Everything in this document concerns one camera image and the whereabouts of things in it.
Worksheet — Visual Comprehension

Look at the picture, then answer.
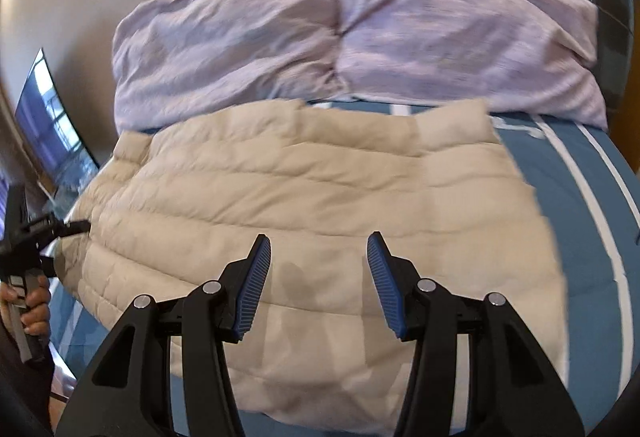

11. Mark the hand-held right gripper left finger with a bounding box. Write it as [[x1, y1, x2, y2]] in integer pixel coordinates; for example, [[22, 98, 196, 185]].
[[54, 233, 272, 437]]

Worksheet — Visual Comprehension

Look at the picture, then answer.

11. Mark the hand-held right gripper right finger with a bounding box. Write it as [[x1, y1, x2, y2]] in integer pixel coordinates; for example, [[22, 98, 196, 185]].
[[366, 232, 586, 437]]

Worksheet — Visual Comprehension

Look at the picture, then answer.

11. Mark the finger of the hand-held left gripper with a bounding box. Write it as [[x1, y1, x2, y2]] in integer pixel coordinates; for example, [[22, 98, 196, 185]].
[[31, 214, 92, 240], [39, 254, 68, 279]]

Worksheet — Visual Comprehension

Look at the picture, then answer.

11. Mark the cream quilted down jacket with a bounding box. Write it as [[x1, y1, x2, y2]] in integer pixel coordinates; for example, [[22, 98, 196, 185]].
[[52, 98, 571, 433]]

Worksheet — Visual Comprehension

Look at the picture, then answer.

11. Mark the person's left forearm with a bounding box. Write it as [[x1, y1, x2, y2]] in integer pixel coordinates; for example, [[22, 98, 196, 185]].
[[0, 307, 56, 433]]

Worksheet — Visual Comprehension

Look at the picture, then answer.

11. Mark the person's left hand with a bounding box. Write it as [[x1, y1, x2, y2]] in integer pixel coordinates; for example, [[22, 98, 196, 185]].
[[0, 276, 52, 337]]

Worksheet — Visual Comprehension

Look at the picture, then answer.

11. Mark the black curved television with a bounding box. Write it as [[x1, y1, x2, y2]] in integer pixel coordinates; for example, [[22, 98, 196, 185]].
[[14, 48, 101, 190]]

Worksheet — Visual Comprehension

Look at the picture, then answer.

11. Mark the blue white striped bed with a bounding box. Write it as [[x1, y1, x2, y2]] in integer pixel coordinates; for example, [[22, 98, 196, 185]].
[[47, 97, 640, 437]]

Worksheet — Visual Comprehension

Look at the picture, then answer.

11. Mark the lilac floral duvet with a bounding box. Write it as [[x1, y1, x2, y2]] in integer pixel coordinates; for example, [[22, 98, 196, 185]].
[[111, 0, 608, 138]]

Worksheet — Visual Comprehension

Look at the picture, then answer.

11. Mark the dark glass panel door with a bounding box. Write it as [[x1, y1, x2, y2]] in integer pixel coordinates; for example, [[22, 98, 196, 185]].
[[567, 0, 638, 118]]

